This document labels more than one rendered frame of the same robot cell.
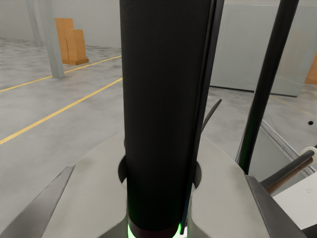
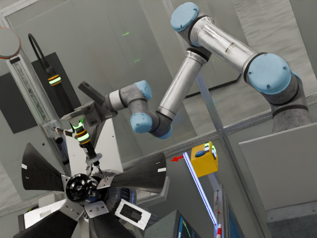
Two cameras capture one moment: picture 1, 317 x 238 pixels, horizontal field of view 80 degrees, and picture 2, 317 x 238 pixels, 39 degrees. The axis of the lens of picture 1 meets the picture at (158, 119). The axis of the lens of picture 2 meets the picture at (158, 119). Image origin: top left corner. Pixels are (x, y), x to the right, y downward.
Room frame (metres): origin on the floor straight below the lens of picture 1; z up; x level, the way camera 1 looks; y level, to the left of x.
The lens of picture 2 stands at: (-0.61, 1.60, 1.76)
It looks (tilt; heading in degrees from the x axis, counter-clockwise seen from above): 14 degrees down; 283
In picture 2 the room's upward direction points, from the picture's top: 24 degrees counter-clockwise
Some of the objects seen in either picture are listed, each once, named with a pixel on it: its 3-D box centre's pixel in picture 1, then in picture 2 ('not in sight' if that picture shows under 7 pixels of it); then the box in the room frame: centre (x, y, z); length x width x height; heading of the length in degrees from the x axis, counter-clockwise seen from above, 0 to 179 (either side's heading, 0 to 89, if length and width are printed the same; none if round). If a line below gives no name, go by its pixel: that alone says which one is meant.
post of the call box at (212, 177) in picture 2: not in sight; (212, 178); (-0.28, -0.30, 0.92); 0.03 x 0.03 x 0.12; 0
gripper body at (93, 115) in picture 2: not in sight; (99, 109); (-0.03, 0.00, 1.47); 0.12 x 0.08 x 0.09; 0
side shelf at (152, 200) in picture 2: not in sight; (137, 198); (0.20, -0.55, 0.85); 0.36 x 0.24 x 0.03; 0
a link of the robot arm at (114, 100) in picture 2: not in sight; (117, 100); (-0.11, 0.00, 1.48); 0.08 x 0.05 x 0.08; 90
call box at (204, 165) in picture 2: not in sight; (204, 160); (-0.28, -0.30, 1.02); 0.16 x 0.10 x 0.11; 90
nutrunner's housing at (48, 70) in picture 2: not in sight; (71, 114); (0.08, 0.00, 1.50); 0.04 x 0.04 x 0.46
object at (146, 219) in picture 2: not in sight; (138, 216); (0.03, -0.03, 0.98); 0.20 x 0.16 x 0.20; 90
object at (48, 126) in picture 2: not in sight; (52, 128); (0.44, -0.51, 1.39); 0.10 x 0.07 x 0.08; 125
